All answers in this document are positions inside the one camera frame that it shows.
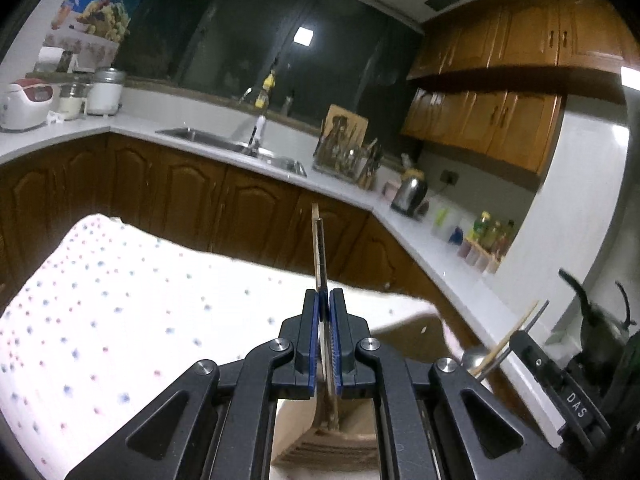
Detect knife block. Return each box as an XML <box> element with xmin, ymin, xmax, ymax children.
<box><xmin>357</xmin><ymin>144</ymin><xmax>385</xmax><ymax>191</ymax></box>

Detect black wok with lid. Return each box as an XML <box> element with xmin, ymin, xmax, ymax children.
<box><xmin>557</xmin><ymin>269</ymin><xmax>640</xmax><ymax>363</ymax></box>

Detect floral white tablecloth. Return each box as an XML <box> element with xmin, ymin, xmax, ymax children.
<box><xmin>0</xmin><ymin>213</ymin><xmax>443</xmax><ymax>480</ymax></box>

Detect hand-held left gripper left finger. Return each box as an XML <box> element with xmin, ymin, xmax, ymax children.
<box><xmin>64</xmin><ymin>289</ymin><xmax>321</xmax><ymax>480</ymax></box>

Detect fruit beach wall poster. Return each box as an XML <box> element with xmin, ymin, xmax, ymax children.
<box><xmin>44</xmin><ymin>0</ymin><xmax>168</xmax><ymax>62</ymax></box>

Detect wooden utensil holder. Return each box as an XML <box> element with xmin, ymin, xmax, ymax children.
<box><xmin>271</xmin><ymin>203</ymin><xmax>382</xmax><ymax>467</ymax></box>

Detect steel kitchen sink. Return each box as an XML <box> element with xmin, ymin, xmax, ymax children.
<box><xmin>155</xmin><ymin>127</ymin><xmax>308</xmax><ymax>178</ymax></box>

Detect white tap filter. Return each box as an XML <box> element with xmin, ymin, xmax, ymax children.
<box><xmin>249</xmin><ymin>114</ymin><xmax>267</xmax><ymax>157</ymax></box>

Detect steel electric kettle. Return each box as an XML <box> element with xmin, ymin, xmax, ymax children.
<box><xmin>389</xmin><ymin>169</ymin><xmax>429</xmax><ymax>218</ymax></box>

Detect wire dish rack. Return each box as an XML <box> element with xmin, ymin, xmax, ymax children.
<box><xmin>313</xmin><ymin>130</ymin><xmax>384</xmax><ymax>187</ymax></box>

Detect white steel-lid cooker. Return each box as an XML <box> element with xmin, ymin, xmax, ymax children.
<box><xmin>87</xmin><ymin>67</ymin><xmax>126</xmax><ymax>116</ymax></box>

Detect dark kitchen window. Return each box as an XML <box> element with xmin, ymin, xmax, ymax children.
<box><xmin>114</xmin><ymin>0</ymin><xmax>427</xmax><ymax>132</ymax></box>

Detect condiment bottles group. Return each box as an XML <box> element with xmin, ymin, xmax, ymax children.
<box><xmin>472</xmin><ymin>211</ymin><xmax>516</xmax><ymax>262</ymax></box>

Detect yellow dish soap bottle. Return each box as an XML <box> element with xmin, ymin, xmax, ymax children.
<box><xmin>254</xmin><ymin>70</ymin><xmax>277</xmax><ymax>109</ymax></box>

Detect wooden upper cabinets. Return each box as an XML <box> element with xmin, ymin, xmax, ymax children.
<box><xmin>400</xmin><ymin>0</ymin><xmax>640</xmax><ymax>177</ymax></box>

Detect white red rice cooker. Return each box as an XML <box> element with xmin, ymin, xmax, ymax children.
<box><xmin>0</xmin><ymin>78</ymin><xmax>54</xmax><ymax>132</ymax></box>

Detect paper towel roll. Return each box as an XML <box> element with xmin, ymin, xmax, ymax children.
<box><xmin>34</xmin><ymin>47</ymin><xmax>67</xmax><ymax>74</ymax></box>

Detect small white jar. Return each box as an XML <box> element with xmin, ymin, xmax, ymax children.
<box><xmin>58</xmin><ymin>82</ymin><xmax>91</xmax><ymax>121</ymax></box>

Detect wooden chopstick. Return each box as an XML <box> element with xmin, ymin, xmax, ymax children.
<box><xmin>477</xmin><ymin>301</ymin><xmax>540</xmax><ymax>378</ymax></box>

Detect grey metal chopstick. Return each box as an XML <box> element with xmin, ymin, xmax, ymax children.
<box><xmin>492</xmin><ymin>302</ymin><xmax>550</xmax><ymax>368</ymax></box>

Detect clear plastic containers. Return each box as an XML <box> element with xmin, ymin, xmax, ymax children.
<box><xmin>431</xmin><ymin>207</ymin><xmax>465</xmax><ymax>246</ymax></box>

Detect wooden cabinets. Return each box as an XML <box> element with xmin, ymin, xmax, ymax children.
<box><xmin>400</xmin><ymin>0</ymin><xmax>640</xmax><ymax>177</ymax></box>
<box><xmin>0</xmin><ymin>132</ymin><xmax>482</xmax><ymax>353</ymax></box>

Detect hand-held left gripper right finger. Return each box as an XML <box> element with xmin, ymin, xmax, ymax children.
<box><xmin>327</xmin><ymin>287</ymin><xmax>585</xmax><ymax>480</ymax></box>

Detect wooden lower cabinets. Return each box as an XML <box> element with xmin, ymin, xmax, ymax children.
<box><xmin>0</xmin><ymin>132</ymin><xmax>482</xmax><ymax>353</ymax></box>

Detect wooden cutting board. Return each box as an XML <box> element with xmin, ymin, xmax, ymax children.
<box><xmin>319</xmin><ymin>104</ymin><xmax>369</xmax><ymax>162</ymax></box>

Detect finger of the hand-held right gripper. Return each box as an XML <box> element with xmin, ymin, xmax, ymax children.
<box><xmin>461</xmin><ymin>331</ymin><xmax>548</xmax><ymax>381</ymax></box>

